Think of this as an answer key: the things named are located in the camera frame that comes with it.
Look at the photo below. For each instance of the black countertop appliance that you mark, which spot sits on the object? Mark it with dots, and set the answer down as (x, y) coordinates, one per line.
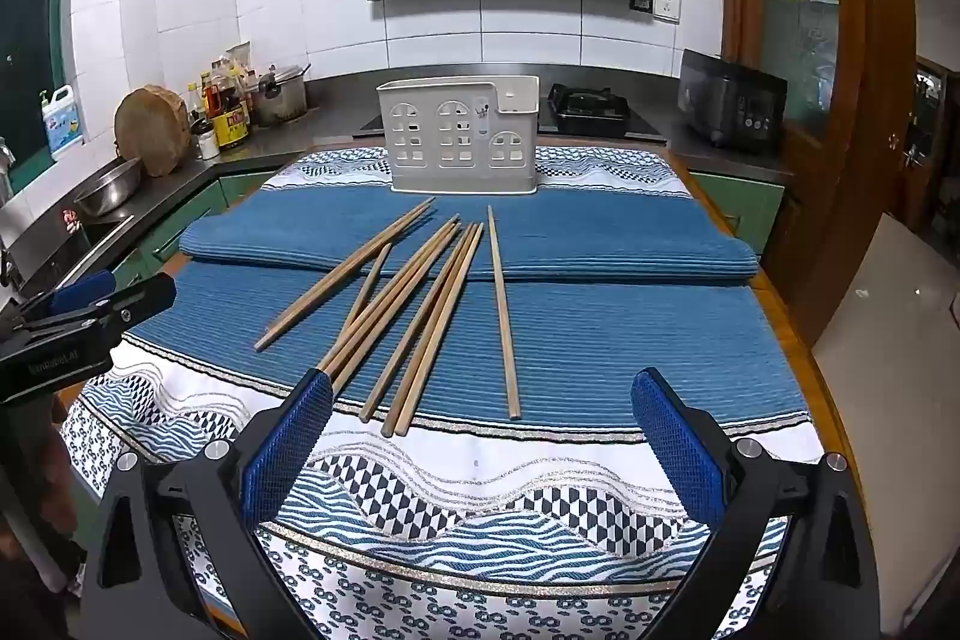
(727, 100)

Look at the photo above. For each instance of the white plastic utensil holder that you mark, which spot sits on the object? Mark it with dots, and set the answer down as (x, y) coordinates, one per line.
(457, 138)

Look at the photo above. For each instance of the small white jar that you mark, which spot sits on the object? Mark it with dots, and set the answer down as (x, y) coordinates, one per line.
(207, 147)

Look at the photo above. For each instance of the pile of wooden chopsticks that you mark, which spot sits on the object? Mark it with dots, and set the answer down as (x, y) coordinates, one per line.
(502, 310)

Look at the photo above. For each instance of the round wooden cutting board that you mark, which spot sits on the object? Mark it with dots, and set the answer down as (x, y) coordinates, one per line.
(154, 132)

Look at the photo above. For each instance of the green base cabinets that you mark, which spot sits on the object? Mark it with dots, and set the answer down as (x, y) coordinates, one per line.
(195, 201)

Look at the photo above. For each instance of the steel sink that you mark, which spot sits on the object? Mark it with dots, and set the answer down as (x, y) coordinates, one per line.
(67, 250)

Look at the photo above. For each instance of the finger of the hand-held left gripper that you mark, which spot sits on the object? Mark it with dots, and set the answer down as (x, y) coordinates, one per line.
(84, 291)
(146, 299)

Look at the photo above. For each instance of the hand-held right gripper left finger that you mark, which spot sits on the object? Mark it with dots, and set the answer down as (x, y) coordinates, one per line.
(289, 452)

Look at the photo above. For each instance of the blue patterned tablecloth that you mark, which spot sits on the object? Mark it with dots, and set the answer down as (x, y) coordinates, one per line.
(570, 340)

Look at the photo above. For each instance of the wooden glass-door cabinet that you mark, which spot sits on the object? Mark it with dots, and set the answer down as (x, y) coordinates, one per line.
(847, 85)

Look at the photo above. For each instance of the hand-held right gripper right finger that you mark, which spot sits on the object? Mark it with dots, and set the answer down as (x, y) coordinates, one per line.
(675, 452)

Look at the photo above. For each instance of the seasoning packet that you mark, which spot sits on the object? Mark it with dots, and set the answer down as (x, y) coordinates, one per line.
(236, 61)

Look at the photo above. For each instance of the white detergent jug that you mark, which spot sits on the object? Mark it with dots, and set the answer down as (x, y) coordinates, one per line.
(61, 124)

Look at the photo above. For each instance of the steel bowl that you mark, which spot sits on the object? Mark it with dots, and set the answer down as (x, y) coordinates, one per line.
(107, 189)

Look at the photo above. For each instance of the black gas stove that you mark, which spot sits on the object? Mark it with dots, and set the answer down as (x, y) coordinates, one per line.
(589, 108)

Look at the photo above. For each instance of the dark sauce bottle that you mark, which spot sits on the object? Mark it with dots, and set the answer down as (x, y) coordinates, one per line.
(212, 100)

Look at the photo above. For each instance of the steel cooking pot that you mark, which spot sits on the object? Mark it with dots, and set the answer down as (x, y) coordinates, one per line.
(279, 99)

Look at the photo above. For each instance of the yellow-label bottle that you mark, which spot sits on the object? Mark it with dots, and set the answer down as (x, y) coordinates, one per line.
(231, 126)

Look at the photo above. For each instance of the white wall socket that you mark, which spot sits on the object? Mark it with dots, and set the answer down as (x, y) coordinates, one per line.
(666, 4)

